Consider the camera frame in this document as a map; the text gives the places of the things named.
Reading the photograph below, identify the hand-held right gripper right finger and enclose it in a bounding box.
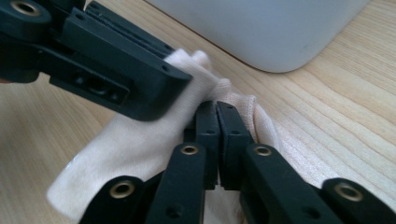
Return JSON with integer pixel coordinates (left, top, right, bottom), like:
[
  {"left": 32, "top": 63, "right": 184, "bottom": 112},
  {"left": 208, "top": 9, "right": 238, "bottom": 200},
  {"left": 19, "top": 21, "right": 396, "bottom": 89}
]
[{"left": 216, "top": 100, "right": 255, "bottom": 191}]

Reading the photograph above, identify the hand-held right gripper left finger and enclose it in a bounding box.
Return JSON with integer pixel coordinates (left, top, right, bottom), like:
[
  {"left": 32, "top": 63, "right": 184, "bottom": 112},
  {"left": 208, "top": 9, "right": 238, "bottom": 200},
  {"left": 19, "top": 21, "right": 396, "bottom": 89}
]
[{"left": 183, "top": 100, "right": 222, "bottom": 191}]

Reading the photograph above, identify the white knit cloth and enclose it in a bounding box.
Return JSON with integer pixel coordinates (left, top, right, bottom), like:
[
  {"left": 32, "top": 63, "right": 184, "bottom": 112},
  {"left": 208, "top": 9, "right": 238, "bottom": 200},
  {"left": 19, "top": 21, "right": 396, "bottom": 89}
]
[{"left": 46, "top": 48, "right": 285, "bottom": 224}]

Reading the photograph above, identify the white plastic storage box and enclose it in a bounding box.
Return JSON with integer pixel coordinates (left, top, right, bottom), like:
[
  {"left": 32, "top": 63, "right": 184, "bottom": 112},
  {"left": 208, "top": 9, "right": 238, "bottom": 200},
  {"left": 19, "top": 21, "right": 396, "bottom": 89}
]
[{"left": 145, "top": 0, "right": 370, "bottom": 75}]

